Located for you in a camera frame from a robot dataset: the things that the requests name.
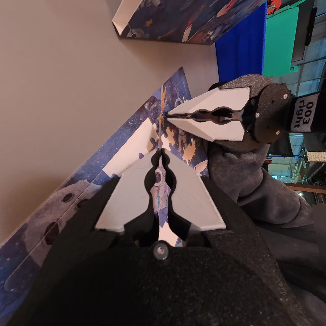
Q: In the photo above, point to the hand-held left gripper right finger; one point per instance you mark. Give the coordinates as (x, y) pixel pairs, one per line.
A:
(196, 203)

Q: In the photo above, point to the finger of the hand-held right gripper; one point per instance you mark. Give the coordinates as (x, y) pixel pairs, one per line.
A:
(221, 132)
(221, 99)

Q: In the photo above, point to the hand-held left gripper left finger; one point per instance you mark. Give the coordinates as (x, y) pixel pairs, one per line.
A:
(122, 203)

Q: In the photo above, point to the space jigsaw puzzle board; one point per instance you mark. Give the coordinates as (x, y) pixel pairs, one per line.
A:
(76, 193)

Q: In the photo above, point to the beige desk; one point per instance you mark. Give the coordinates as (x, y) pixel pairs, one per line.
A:
(63, 89)

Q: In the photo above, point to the blue plastic bin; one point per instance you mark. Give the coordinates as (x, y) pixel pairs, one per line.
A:
(239, 56)

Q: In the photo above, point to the space print puzzle box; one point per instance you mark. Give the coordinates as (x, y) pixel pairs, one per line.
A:
(178, 20)

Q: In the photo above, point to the red plastic bin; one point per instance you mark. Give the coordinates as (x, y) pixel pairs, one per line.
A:
(273, 3)

